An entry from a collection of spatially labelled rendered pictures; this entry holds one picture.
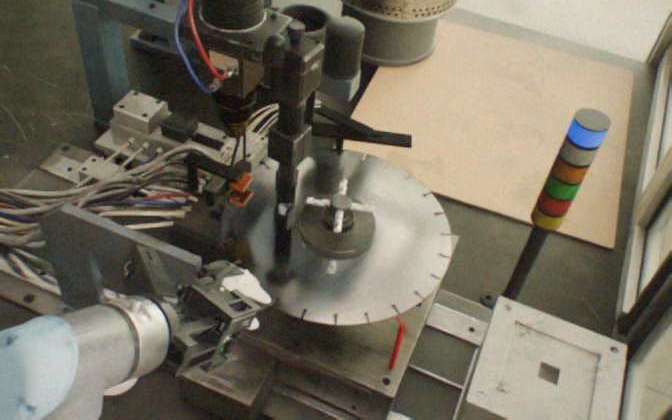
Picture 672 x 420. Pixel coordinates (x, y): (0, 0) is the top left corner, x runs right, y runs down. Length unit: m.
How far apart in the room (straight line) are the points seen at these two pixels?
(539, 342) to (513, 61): 0.90
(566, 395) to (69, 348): 0.63
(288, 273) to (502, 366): 0.31
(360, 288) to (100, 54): 0.67
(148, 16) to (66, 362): 0.75
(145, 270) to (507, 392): 0.48
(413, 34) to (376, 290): 0.80
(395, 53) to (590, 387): 0.90
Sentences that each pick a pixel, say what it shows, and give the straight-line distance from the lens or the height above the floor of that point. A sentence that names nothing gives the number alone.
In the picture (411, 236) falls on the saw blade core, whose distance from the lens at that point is 1.01.
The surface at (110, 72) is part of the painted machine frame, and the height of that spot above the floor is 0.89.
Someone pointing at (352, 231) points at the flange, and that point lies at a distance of 0.99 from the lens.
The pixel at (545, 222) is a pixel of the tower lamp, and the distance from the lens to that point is 1.05.
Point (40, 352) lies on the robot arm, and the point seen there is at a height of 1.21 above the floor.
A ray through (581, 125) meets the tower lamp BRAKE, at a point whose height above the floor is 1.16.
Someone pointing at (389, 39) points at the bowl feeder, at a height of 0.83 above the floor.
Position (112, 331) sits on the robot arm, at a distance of 0.65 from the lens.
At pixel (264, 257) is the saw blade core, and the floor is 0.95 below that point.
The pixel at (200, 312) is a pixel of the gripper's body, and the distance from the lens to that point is 0.75.
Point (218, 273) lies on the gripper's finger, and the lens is 0.79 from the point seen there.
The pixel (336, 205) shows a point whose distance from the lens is 0.96.
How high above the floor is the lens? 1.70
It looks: 46 degrees down
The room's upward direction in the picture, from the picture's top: 8 degrees clockwise
